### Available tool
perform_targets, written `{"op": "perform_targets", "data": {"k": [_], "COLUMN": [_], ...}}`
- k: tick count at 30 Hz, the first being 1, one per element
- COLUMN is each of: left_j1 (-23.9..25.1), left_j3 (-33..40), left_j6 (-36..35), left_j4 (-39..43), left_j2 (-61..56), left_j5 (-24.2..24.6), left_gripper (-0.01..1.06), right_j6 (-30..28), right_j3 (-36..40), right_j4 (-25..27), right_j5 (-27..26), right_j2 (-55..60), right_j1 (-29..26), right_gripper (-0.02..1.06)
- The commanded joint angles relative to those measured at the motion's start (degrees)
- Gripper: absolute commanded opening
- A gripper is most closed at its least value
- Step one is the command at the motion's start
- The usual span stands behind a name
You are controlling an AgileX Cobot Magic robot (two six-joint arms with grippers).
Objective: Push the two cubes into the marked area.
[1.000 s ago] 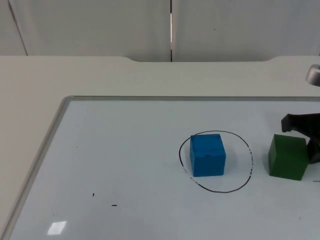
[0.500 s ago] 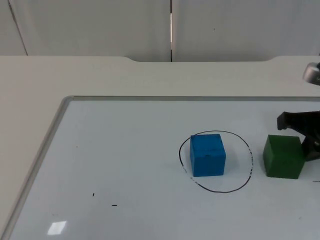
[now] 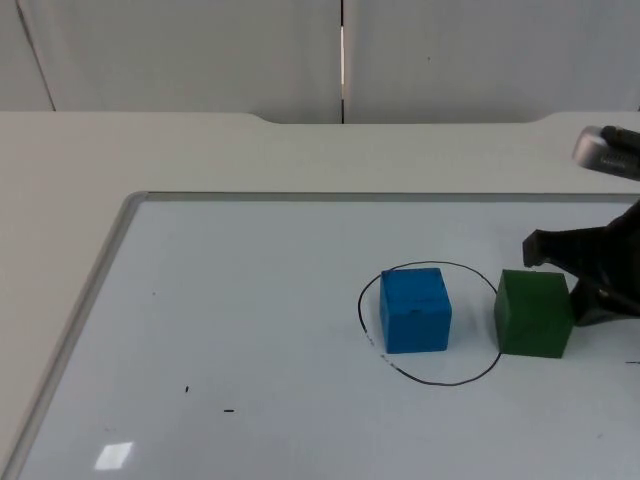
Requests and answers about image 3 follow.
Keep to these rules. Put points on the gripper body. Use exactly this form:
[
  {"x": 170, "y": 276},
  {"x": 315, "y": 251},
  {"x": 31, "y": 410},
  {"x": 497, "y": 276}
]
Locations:
[{"x": 625, "y": 250}]

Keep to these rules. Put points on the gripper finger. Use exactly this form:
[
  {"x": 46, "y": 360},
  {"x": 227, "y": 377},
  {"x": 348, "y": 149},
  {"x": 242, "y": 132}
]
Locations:
[
  {"x": 565, "y": 245},
  {"x": 600, "y": 307}
]

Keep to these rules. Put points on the green cube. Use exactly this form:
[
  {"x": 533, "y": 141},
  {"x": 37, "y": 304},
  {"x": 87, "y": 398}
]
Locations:
[{"x": 534, "y": 315}]

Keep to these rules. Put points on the blue cube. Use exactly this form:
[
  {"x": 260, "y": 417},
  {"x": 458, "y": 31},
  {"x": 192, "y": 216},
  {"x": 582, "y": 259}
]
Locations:
[{"x": 415, "y": 312}]

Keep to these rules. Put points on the grey-framed whiteboard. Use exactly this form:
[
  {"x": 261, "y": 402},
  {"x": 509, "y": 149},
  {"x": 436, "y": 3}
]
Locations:
[{"x": 240, "y": 310}]

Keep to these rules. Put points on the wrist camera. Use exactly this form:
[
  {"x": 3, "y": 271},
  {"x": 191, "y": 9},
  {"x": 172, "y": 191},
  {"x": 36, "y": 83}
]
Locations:
[{"x": 607, "y": 150}]

